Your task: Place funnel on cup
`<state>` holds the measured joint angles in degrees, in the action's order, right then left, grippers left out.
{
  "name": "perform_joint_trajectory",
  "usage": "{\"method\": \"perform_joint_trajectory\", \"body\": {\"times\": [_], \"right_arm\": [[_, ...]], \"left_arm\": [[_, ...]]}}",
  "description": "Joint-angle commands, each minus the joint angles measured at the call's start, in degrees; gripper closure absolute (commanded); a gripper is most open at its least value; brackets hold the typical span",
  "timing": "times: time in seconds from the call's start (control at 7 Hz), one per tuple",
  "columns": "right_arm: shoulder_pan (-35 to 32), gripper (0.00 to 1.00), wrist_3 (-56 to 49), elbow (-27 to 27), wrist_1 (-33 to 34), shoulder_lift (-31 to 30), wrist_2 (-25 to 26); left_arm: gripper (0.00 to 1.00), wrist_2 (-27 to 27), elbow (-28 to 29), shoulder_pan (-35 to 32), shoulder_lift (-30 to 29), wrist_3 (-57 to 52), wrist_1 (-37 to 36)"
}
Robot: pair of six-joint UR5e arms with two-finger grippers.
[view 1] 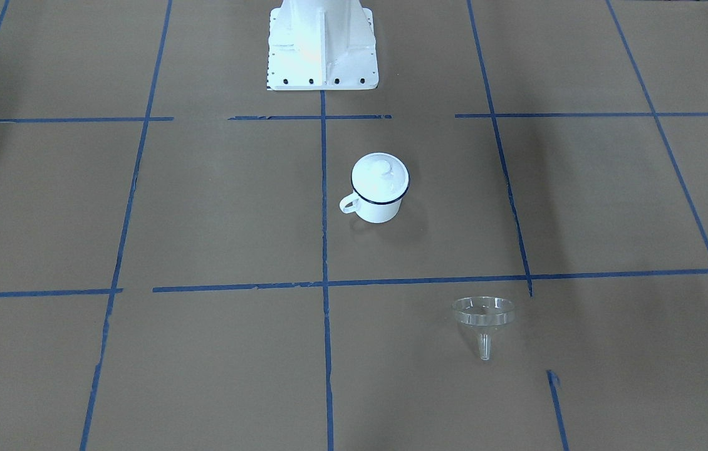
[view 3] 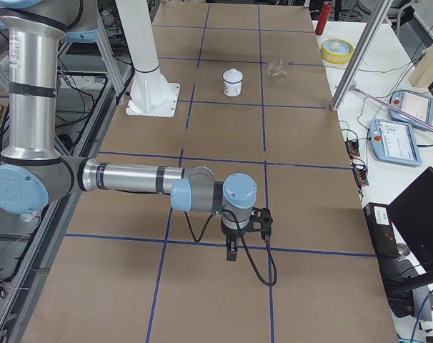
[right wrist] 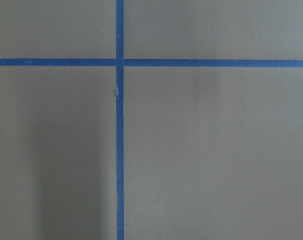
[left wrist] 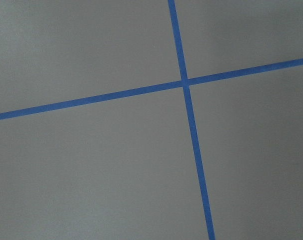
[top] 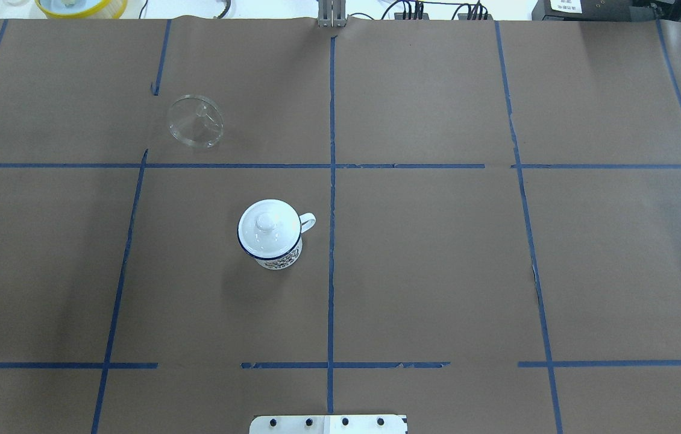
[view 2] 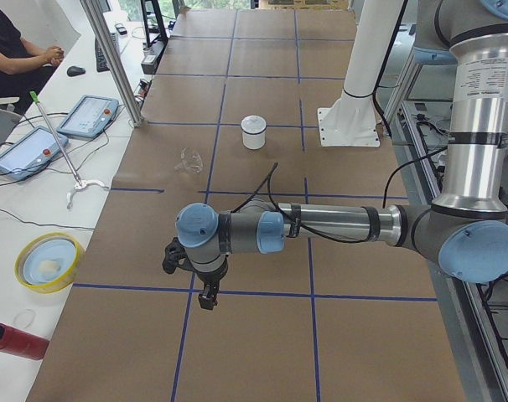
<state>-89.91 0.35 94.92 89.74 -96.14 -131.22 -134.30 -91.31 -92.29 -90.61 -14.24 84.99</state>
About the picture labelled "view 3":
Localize orange connector board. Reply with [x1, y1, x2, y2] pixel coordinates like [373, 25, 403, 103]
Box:
[351, 158, 369, 187]
[345, 138, 360, 159]

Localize aluminium frame post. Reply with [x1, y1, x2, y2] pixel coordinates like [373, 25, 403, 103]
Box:
[330, 0, 393, 111]

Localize near orange connector board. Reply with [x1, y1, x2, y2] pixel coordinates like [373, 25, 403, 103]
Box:
[351, 158, 369, 187]

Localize white enamel cup lid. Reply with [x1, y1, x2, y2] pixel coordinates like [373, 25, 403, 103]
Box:
[223, 68, 243, 84]

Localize wooden beam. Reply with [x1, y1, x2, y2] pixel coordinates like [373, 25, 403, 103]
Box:
[409, 44, 433, 88]

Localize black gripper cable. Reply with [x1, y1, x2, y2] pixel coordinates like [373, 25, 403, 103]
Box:
[183, 209, 277, 286]

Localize blue teach pendant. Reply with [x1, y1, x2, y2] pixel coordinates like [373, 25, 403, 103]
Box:
[389, 90, 433, 130]
[369, 119, 422, 166]

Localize far blue teach pendant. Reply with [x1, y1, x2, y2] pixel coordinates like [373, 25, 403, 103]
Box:
[389, 90, 433, 130]

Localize near blue teach pendant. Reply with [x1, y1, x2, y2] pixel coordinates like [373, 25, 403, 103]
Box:
[369, 119, 422, 166]

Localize yellow tape roll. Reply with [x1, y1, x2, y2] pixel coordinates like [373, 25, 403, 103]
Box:
[320, 38, 354, 64]

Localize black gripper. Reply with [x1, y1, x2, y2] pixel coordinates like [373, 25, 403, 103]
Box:
[222, 226, 241, 261]

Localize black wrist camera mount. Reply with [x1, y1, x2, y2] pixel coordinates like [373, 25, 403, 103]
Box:
[244, 207, 273, 242]

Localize black laptop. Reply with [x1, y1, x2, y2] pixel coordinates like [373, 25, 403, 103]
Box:
[388, 166, 433, 267]

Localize white enamel cup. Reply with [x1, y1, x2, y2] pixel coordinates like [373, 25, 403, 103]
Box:
[223, 78, 243, 97]

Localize aluminium side rail frame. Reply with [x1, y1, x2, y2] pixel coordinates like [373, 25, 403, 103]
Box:
[0, 14, 131, 343]

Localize far orange connector board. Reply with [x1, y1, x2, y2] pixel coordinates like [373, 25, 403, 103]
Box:
[345, 138, 360, 159]

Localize black box device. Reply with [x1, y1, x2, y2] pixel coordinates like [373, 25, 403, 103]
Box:
[364, 202, 399, 259]

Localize brown paper table cover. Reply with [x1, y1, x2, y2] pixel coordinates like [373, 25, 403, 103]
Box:
[22, 2, 397, 342]

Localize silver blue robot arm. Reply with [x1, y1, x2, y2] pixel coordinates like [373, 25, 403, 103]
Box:
[0, 1, 257, 261]

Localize red cylinder bottle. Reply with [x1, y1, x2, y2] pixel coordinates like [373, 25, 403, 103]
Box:
[315, 1, 332, 36]

